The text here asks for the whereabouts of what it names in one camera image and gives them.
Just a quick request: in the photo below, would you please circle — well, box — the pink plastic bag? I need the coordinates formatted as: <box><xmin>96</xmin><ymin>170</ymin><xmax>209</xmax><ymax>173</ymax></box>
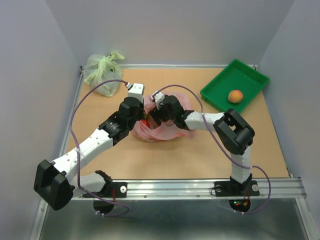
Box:
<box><xmin>130</xmin><ymin>91</ymin><xmax>196</xmax><ymax>143</ymax></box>

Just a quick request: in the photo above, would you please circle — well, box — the peach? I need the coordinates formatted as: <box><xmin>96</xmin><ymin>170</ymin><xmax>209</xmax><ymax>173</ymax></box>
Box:
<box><xmin>227</xmin><ymin>89</ymin><xmax>244</xmax><ymax>104</ymax></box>

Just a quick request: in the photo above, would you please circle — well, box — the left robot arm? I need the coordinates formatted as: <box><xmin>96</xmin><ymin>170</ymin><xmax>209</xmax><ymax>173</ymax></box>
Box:
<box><xmin>33</xmin><ymin>96</ymin><xmax>145</xmax><ymax>211</ymax></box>

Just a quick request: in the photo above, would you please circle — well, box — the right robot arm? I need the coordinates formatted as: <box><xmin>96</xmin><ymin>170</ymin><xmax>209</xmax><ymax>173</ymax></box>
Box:
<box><xmin>149</xmin><ymin>92</ymin><xmax>260</xmax><ymax>197</ymax></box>

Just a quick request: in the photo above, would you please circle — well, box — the red fruit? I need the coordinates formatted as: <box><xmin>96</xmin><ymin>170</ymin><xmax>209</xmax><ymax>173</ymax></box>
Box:
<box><xmin>141</xmin><ymin>119</ymin><xmax>151</xmax><ymax>128</ymax></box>

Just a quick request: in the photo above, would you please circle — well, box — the green plastic bag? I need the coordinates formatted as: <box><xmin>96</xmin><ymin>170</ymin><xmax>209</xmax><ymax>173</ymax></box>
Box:
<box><xmin>83</xmin><ymin>52</ymin><xmax>125</xmax><ymax>89</ymax></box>

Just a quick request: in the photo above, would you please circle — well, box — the green plastic tray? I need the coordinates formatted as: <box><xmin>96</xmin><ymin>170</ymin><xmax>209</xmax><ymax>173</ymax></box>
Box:
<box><xmin>200</xmin><ymin>59</ymin><xmax>270</xmax><ymax>113</ymax></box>

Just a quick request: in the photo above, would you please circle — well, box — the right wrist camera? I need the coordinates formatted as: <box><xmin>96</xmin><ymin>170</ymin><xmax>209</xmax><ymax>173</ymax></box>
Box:
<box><xmin>149</xmin><ymin>92</ymin><xmax>166</xmax><ymax>103</ymax></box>

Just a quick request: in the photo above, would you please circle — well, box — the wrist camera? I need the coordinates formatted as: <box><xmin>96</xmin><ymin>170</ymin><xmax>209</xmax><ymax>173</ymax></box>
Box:
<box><xmin>149</xmin><ymin>92</ymin><xmax>166</xmax><ymax>103</ymax></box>
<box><xmin>125</xmin><ymin>82</ymin><xmax>145</xmax><ymax>102</ymax></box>

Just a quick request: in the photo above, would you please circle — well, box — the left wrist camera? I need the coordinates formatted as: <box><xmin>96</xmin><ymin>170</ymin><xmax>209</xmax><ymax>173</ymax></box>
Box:
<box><xmin>125</xmin><ymin>82</ymin><xmax>145</xmax><ymax>102</ymax></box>

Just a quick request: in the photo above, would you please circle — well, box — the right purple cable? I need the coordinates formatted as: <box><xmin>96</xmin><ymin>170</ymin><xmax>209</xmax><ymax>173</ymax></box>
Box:
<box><xmin>152</xmin><ymin>84</ymin><xmax>272</xmax><ymax>216</ymax></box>

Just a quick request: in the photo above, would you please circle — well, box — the purple cable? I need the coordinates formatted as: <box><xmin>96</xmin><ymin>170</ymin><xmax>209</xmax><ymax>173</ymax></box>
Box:
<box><xmin>152</xmin><ymin>84</ymin><xmax>272</xmax><ymax>216</ymax></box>
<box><xmin>68</xmin><ymin>79</ymin><xmax>130</xmax><ymax>217</ymax></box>

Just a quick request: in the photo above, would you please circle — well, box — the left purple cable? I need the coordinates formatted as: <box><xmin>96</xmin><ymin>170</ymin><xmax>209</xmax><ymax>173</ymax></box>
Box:
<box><xmin>68</xmin><ymin>79</ymin><xmax>130</xmax><ymax>217</ymax></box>

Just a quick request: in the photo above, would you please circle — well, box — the aluminium mounting rail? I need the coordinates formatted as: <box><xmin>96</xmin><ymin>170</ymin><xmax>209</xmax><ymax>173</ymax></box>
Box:
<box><xmin>29</xmin><ymin>177</ymin><xmax>316</xmax><ymax>240</ymax></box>

